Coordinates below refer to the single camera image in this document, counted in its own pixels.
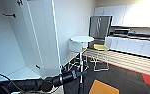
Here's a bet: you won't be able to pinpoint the white clothes hanger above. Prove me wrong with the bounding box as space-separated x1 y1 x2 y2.
78 59 85 86

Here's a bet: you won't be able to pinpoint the white wardrobe door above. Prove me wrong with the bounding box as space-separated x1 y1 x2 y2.
26 0 61 78

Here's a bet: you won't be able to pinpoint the yellow chair white legs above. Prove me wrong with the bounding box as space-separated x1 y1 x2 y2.
90 43 111 72

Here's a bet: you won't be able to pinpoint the round white table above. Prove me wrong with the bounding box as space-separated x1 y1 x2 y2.
69 35 95 68

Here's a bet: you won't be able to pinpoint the white drawer unit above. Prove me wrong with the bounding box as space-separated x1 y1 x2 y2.
4 66 42 81

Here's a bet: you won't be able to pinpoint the stainless steel refrigerator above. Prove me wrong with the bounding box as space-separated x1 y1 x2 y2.
88 14 114 43

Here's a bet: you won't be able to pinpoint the black microwave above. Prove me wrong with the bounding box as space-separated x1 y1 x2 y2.
112 29 130 37

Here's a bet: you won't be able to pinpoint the white lower kitchen cabinets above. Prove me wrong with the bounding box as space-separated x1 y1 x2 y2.
104 35 150 60

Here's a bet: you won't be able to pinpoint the white kitchen cabinets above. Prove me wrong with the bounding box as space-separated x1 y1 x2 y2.
104 35 150 60
92 3 150 28

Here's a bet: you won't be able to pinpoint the white upper kitchen cabinets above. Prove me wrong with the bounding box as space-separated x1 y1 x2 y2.
92 3 150 28

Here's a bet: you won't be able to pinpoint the white wardrobe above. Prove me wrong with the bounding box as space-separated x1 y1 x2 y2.
0 0 62 84

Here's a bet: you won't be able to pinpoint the black wardrobe rail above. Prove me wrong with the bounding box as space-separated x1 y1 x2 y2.
2 12 17 18

